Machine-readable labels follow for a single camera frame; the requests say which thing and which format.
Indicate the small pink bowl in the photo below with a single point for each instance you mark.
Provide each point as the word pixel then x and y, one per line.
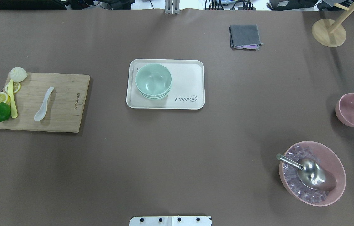
pixel 345 109

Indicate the white plastic spoon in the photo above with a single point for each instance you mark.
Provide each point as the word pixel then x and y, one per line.
pixel 43 109

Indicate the large pink bowl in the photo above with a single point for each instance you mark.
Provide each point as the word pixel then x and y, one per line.
pixel 330 162

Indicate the green bowl stack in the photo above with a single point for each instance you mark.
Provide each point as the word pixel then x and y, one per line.
pixel 154 81

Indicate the wooden mug tree stand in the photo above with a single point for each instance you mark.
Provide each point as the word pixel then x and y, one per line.
pixel 330 32

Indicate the metal ice scoop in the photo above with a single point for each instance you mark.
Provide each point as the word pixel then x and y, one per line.
pixel 311 173

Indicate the folded grey cloth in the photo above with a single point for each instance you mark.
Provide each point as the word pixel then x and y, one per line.
pixel 244 37

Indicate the cream serving tray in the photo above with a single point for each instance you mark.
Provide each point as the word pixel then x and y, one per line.
pixel 187 90

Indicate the wooden cutting board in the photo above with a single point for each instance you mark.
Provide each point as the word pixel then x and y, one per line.
pixel 65 104

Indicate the white steamed bun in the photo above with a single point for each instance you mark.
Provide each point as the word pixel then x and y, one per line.
pixel 18 74

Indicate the lemon slice near bun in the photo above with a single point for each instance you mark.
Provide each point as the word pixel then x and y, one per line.
pixel 16 87

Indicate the yellow plastic knife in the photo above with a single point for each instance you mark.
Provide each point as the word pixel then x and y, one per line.
pixel 10 92

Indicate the green lime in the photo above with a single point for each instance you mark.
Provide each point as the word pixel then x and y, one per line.
pixel 5 111

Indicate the lemon slice near lime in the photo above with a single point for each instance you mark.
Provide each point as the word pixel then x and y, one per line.
pixel 4 97

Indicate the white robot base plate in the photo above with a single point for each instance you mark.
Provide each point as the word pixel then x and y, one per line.
pixel 171 221

